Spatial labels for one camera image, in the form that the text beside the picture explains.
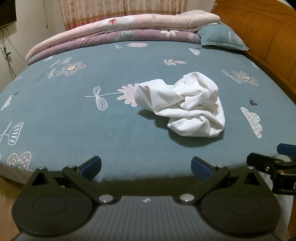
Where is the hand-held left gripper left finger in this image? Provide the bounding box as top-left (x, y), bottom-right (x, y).
top-left (32, 156), bottom-right (116, 204)

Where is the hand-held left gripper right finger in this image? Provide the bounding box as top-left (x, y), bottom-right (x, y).
top-left (178, 156), bottom-right (262, 204)

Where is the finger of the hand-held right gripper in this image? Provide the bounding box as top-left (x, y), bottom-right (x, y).
top-left (246, 152), bottom-right (287, 174)
top-left (277, 143), bottom-right (296, 154)

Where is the white printed long-sleeve shirt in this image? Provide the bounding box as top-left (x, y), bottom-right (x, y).
top-left (134, 72), bottom-right (226, 138)

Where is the wooden headboard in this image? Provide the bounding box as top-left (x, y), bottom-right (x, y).
top-left (210, 0), bottom-right (296, 105)

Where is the teal floral pillow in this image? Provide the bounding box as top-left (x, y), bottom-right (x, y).
top-left (198, 22), bottom-right (250, 51)

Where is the pink floral quilt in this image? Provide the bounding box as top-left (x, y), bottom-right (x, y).
top-left (25, 10), bottom-right (220, 66)

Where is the patterned curtain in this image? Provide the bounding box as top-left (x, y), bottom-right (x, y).
top-left (58, 0), bottom-right (216, 30)

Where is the thin wall cable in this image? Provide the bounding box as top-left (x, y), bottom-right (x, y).
top-left (0, 25), bottom-right (16, 79)

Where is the black wall television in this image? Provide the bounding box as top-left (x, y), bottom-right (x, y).
top-left (0, 0), bottom-right (17, 29)

